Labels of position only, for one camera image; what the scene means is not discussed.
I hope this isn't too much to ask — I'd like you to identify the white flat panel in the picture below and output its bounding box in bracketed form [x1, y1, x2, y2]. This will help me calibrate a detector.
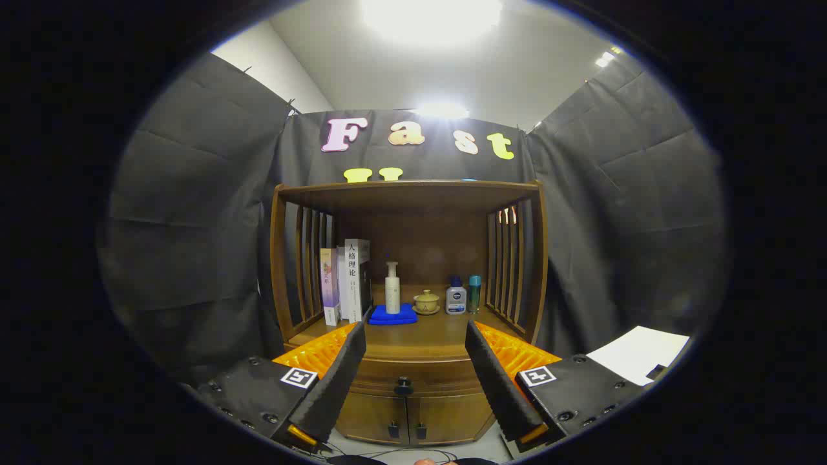
[586, 325, 691, 387]

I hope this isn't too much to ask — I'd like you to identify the wooden cabinet door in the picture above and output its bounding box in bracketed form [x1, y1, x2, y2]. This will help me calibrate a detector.
[408, 393, 495, 446]
[336, 393, 408, 445]

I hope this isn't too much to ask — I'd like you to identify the brown wooden drawer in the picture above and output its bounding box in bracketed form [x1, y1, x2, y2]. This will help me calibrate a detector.
[349, 357, 485, 398]

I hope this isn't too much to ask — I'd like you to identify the tall white pump bottle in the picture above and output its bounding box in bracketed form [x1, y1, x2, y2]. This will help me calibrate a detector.
[385, 262, 401, 315]

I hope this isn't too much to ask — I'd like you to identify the large ceiling light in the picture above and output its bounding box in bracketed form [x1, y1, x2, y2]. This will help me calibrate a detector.
[362, 0, 505, 43]

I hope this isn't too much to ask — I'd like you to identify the thick white and black book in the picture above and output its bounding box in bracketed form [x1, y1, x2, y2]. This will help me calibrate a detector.
[344, 239, 372, 322]

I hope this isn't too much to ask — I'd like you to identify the folded blue cloth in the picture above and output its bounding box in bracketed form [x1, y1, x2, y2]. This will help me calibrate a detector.
[368, 304, 419, 326]

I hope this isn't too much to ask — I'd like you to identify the purple book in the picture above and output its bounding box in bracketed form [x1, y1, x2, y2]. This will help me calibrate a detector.
[320, 249, 341, 326]

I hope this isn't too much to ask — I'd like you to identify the yellow lidded teacup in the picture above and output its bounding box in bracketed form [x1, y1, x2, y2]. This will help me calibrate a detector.
[412, 289, 441, 316]

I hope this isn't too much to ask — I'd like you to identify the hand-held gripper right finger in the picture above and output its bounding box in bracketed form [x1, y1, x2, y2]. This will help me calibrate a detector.
[465, 320, 647, 453]

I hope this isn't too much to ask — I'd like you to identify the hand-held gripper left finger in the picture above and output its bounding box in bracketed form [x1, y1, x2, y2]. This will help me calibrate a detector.
[191, 321, 368, 453]

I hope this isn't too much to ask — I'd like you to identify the brown wooden cabinet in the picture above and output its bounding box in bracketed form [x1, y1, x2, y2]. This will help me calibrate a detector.
[270, 180, 549, 446]

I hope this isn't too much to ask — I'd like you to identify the brown wooden countertop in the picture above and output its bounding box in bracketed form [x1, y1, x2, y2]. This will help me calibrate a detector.
[289, 304, 529, 362]

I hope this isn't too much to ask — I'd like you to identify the white bottle with blue pump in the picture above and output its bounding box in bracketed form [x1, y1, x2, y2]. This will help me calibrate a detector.
[445, 276, 467, 315]

